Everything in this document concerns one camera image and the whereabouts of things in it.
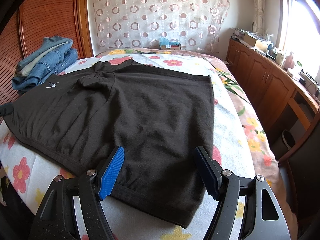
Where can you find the window with wooden frame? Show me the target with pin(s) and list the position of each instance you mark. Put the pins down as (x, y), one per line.
(299, 36)

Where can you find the brown slatted wardrobe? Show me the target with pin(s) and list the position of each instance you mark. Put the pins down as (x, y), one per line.
(34, 20)

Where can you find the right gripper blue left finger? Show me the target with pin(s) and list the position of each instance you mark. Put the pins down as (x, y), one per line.
(109, 172)

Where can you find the patterned window drape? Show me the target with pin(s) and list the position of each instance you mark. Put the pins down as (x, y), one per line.
(258, 23)

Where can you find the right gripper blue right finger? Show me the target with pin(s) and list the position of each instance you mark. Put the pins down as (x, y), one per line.
(210, 171)

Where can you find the white cloth between jeans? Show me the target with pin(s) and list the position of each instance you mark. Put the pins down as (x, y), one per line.
(26, 65)

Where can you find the pink bottle on sideboard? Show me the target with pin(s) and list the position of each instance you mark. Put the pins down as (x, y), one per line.
(289, 62)

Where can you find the cardboard box with blue bag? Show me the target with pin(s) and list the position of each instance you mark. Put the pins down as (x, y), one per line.
(166, 44)

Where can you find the pink floral blanket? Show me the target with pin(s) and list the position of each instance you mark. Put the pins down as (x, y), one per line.
(250, 129)

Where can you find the white mug on sideboard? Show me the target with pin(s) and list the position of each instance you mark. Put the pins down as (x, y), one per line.
(280, 58)

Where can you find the bottom blue denim jeans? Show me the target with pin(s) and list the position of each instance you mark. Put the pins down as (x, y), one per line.
(55, 62)

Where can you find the cardboard box on sideboard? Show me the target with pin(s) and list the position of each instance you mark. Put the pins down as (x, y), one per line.
(256, 41)

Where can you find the long wooden sideboard cabinet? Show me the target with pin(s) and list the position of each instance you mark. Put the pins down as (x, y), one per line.
(284, 107)

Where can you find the circle pattern sheer curtain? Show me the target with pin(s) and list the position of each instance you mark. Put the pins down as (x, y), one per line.
(122, 24)

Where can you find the top light blue jeans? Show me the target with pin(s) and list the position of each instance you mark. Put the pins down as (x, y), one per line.
(51, 43)

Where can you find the black shorts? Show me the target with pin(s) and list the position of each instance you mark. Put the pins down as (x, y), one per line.
(159, 116)

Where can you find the white strawberry flower sheet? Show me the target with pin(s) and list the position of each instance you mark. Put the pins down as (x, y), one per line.
(33, 172)

